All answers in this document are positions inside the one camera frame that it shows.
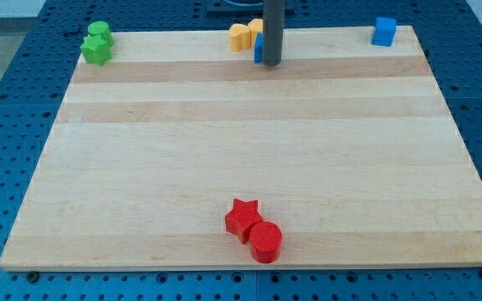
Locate blue triangle block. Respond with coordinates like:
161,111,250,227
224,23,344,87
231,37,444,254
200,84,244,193
254,33,263,64

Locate red star block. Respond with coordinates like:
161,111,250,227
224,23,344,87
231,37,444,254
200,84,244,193
224,198,263,244

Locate red cylinder block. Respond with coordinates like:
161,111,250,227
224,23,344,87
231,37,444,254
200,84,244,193
249,222,283,263

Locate light wooden board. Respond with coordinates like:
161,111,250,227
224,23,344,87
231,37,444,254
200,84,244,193
0,26,482,272

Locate yellow heart block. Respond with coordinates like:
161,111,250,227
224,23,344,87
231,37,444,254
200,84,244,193
228,23,251,52

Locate yellow hexagon block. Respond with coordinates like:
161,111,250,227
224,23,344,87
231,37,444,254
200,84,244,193
247,18,264,48

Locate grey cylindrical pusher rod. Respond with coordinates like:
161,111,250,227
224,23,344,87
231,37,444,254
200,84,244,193
262,0,285,67

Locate green star block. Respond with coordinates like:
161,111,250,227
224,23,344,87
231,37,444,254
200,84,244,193
80,35,112,66

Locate green cylinder block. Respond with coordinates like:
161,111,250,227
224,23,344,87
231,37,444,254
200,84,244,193
87,21,114,47

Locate blue cube block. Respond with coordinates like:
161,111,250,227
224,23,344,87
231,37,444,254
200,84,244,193
372,17,397,47

